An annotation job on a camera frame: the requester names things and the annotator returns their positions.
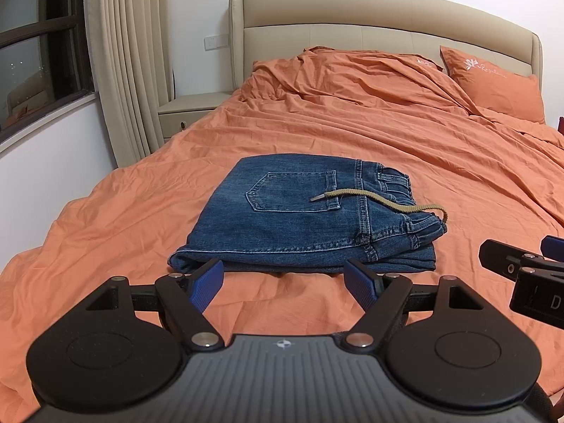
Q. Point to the beige padded headboard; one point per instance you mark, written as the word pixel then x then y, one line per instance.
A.
pixel 352 13

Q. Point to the beige nightstand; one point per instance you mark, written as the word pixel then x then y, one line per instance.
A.
pixel 189 110

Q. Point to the white wall socket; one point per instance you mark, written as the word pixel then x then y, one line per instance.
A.
pixel 216 42

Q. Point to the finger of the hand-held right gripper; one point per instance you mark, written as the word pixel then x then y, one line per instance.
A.
pixel 498 255
pixel 555 246

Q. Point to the orange bed cover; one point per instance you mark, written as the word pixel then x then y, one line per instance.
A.
pixel 132 211

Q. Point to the beige curtain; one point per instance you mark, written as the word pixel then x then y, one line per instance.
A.
pixel 127 61

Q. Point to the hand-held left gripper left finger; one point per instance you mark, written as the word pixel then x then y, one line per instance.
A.
pixel 207 285

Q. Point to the dark red object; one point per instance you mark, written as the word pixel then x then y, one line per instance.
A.
pixel 561 124

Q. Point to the orange pillow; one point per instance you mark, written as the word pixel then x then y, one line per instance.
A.
pixel 498 88

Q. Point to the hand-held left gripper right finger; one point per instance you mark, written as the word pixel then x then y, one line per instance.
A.
pixel 362 285

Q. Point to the blue denim pants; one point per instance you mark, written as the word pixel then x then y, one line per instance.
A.
pixel 282 220

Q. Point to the dark framed window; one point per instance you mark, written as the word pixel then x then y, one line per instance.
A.
pixel 39 53

